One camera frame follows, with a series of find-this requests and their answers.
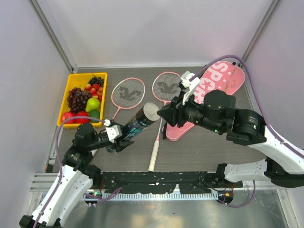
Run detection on purple grape bunch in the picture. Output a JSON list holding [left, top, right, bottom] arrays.
[[67, 87, 92, 114]]

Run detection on green pear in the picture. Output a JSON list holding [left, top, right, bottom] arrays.
[[85, 97, 100, 112]]

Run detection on black shuttlecock tube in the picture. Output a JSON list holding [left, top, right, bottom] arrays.
[[106, 107, 154, 152]]

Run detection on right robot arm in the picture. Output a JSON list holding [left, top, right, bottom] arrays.
[[157, 90, 304, 188]]

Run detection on red apple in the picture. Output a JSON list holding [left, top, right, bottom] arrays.
[[61, 112, 75, 124], [75, 111, 90, 124]]

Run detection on left red apple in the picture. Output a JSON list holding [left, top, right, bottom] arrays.
[[61, 112, 75, 124]]

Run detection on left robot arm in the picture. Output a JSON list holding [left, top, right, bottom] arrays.
[[19, 120, 130, 228]]

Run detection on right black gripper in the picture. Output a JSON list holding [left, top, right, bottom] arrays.
[[157, 89, 224, 134]]

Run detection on green lime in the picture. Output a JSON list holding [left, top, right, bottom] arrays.
[[89, 110, 100, 123]]

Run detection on pink badminton racket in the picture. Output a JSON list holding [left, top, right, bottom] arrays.
[[148, 71, 181, 172], [89, 77, 145, 157]]

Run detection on yellow plastic bin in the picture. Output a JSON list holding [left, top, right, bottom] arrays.
[[57, 73, 107, 129]]

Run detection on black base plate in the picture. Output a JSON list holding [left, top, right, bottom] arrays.
[[100, 171, 243, 195]]

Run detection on left pink badminton racket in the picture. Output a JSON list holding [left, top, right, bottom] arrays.
[[89, 77, 145, 157]]

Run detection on clear tube lid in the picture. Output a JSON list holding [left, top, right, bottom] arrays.
[[143, 103, 160, 122]]

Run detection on white cable duct strip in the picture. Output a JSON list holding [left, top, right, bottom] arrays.
[[40, 191, 219, 200]]

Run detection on right red apple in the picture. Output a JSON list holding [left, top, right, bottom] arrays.
[[75, 111, 90, 124]]

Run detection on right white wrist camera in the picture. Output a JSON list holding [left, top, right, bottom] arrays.
[[179, 71, 200, 105]]

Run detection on pink racket bag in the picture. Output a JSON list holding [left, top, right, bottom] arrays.
[[162, 61, 245, 141]]

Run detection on black grape bunch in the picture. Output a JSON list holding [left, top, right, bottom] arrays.
[[88, 76, 105, 87]]

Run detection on right pink badminton racket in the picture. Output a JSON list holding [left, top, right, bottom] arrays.
[[148, 71, 181, 172]]

